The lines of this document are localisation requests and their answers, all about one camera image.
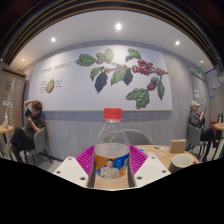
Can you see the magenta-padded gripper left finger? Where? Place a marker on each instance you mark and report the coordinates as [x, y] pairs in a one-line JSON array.
[[71, 170]]

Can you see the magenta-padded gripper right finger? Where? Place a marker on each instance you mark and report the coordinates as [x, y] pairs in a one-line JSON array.
[[151, 170]]

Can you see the clear red-capped drink bottle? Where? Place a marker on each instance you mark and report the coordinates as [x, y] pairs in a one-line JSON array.
[[111, 150]]

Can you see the dark mug with white inside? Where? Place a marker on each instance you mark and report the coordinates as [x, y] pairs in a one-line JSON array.
[[180, 162]]

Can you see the small wooden block stand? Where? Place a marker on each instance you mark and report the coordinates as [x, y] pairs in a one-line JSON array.
[[177, 146]]

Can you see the grey padded chair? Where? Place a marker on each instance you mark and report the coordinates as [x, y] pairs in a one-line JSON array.
[[192, 135], [138, 136], [40, 140]]

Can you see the person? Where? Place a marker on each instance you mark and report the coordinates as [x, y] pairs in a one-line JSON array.
[[33, 121], [196, 120]]

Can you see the small round wooden side table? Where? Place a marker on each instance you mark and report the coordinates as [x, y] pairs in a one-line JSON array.
[[5, 129], [220, 126]]

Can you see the small clear bottle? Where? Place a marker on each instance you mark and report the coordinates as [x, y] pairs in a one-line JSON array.
[[6, 120]]

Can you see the black thermos flask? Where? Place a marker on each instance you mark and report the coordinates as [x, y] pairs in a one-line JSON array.
[[220, 117]]

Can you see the green exit sign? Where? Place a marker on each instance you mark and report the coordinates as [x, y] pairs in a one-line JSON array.
[[197, 70]]

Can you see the round ceiling spotlights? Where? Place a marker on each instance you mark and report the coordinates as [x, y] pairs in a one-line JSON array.
[[118, 26]]

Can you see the coffee branch wall mural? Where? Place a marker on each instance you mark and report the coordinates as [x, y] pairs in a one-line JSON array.
[[73, 86]]

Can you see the blue-framed wall notice board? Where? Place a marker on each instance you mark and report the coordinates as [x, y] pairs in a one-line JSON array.
[[212, 78]]

